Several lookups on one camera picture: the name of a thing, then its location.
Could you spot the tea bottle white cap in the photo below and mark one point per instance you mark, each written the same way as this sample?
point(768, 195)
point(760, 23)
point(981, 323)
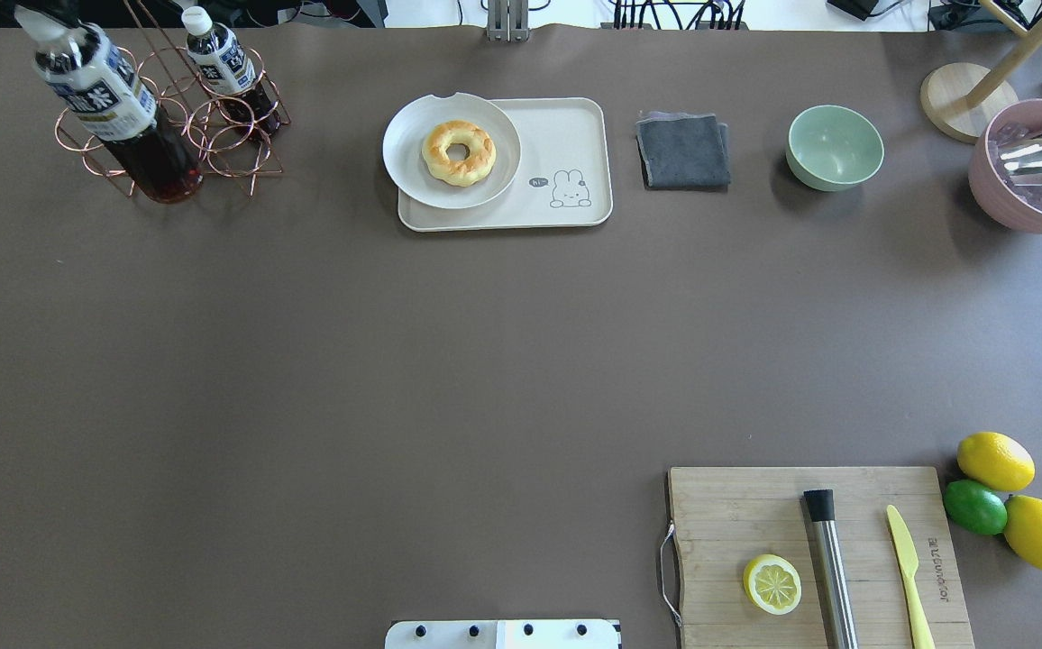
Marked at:
point(83, 67)

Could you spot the cream rabbit tray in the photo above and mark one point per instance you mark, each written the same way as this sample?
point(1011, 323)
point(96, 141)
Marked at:
point(563, 179)

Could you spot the white round plate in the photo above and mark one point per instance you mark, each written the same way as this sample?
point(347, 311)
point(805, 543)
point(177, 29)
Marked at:
point(407, 131)

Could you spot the grey folded cloth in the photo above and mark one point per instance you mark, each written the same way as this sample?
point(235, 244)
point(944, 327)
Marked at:
point(684, 151)

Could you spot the bamboo cutting board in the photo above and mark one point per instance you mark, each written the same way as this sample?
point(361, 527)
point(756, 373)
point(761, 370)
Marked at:
point(724, 516)

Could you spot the steel muddler black tip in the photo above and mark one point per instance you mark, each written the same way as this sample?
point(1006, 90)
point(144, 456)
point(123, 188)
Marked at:
point(838, 611)

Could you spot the mint green bowl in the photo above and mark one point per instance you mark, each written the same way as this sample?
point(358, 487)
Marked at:
point(831, 147)

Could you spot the half lemon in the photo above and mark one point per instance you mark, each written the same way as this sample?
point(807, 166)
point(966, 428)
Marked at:
point(772, 583)

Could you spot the yellow plastic knife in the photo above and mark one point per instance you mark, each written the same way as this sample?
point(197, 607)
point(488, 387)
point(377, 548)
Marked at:
point(908, 559)

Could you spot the upper whole lemon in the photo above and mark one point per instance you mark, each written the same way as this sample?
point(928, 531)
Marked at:
point(996, 461)

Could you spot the green lime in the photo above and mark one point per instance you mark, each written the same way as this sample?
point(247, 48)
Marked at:
point(975, 507)

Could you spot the wooden cup stand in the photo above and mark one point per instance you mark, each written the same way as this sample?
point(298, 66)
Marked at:
point(961, 98)

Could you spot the pink ice bowl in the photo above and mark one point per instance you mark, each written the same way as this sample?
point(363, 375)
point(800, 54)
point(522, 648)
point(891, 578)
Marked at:
point(1017, 207)

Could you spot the glazed ring donut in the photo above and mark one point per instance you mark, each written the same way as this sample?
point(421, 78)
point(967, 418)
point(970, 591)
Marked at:
point(459, 153)

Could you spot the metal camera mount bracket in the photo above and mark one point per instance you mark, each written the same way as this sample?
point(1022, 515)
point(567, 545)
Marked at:
point(507, 20)

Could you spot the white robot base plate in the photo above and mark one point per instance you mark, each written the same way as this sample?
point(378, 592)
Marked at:
point(536, 632)

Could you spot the copper wire bottle rack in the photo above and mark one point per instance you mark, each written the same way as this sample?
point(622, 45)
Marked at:
point(225, 147)

